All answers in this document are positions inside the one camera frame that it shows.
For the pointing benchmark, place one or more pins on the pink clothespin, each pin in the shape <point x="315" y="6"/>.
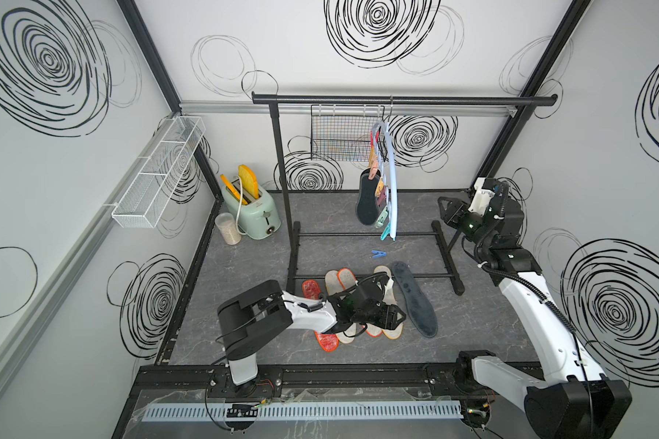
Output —
<point x="374" y="168"/>

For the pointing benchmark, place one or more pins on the dark grey felt insole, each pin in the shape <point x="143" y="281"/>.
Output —
<point x="419" y="308"/>

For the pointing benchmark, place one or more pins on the white insole yellow trim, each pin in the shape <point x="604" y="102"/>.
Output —
<point x="389" y="298"/>

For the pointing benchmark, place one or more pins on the black felt insole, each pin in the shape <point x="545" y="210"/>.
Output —
<point x="366" y="207"/>

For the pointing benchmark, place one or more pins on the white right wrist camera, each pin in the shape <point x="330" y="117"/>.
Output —
<point x="484" y="191"/>

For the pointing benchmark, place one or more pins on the mint green clothespin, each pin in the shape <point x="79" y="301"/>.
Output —
<point x="383" y="216"/>

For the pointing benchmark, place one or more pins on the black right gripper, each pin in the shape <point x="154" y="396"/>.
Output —
<point x="456" y="209"/>

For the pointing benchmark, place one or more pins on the mint green toaster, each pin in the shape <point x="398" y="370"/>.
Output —
<point x="258" y="219"/>

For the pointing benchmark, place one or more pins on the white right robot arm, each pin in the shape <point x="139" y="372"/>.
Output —
<point x="574" y="398"/>

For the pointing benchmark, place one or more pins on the black corner frame post left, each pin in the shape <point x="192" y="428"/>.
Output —
<point x="146" y="44"/>

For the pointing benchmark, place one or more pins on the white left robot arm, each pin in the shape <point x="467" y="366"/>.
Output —
<point x="255" y="317"/>

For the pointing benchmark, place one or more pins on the orange clothespin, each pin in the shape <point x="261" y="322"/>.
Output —
<point x="380" y="192"/>

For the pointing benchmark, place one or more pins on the white wire wall shelf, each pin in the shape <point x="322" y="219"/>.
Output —
<point x="154" y="186"/>

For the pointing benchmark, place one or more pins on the aluminium wall rail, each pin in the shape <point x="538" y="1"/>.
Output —
<point x="248" y="108"/>

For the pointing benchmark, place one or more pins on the black wire wall basket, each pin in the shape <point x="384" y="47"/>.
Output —
<point x="342" y="133"/>

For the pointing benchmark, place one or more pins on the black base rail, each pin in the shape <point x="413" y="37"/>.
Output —
<point x="279" y="381"/>

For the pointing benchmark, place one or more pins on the teal clothespin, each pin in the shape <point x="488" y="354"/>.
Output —
<point x="386" y="232"/>

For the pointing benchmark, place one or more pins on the grey slotted cable duct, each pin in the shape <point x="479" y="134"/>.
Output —
<point x="303" y="411"/>

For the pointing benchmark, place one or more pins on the red insole orange trim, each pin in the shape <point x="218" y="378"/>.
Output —
<point x="328" y="342"/>

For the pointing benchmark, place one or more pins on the clear plastic cup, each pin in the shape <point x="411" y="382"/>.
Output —
<point x="225" y="223"/>

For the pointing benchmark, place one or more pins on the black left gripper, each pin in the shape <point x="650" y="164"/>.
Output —
<point x="386" y="318"/>

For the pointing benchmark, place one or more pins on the light blue arc hanger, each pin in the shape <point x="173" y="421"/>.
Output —
<point x="391" y="180"/>

